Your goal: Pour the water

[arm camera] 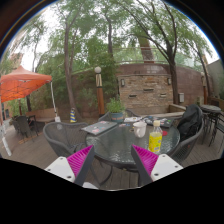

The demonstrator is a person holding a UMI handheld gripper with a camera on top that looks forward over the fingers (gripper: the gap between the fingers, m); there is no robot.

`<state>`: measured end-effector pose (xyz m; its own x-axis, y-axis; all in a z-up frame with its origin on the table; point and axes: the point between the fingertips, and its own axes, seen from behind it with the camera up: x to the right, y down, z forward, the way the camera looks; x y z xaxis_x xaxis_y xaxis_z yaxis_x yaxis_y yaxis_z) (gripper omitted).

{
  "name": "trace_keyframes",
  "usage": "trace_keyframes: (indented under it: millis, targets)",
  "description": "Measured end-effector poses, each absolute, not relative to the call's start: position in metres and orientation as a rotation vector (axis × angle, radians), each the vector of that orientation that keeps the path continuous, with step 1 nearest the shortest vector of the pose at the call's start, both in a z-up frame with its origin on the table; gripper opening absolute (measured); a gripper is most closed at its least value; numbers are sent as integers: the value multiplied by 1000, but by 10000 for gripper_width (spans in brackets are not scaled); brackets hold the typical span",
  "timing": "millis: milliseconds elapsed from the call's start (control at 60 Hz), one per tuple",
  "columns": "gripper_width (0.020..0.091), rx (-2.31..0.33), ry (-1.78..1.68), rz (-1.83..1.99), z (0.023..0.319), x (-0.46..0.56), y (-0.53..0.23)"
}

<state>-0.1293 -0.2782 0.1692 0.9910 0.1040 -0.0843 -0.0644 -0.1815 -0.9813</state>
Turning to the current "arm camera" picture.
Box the white mug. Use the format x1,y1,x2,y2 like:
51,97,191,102
132,121,148,139

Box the dark round side table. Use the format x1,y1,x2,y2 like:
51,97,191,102
199,104,222,114

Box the black metal chair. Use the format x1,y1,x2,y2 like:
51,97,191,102
203,111,224,148

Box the wooden lamp post with globe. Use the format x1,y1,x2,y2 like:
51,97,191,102
94,66,106,117

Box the black jacket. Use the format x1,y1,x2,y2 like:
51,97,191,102
176,103,204,143

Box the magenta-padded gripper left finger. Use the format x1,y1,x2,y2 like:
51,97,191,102
44,144,98,188

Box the green plant in blue pot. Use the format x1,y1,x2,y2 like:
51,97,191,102
105,96,127,124

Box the blue yellow striped cone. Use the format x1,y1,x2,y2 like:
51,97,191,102
69,107,78,124

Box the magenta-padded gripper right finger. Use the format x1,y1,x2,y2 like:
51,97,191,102
130,144,184,187

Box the clear bottle with yellow label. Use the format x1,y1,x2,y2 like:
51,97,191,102
148,120,164,154

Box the black laptop with stickers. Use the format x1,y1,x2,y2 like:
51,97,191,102
143,115,175,129

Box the orange canopy tent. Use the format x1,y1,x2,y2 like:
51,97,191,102
0,65,61,157

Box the dark wicker chair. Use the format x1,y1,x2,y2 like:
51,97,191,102
11,114,38,139

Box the white sticker sheet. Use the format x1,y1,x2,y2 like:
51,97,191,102
123,116,143,124

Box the wooden bench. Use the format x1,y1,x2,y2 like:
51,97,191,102
25,108,57,125

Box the grey laptop with stickers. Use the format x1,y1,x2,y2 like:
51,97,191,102
80,120,118,136

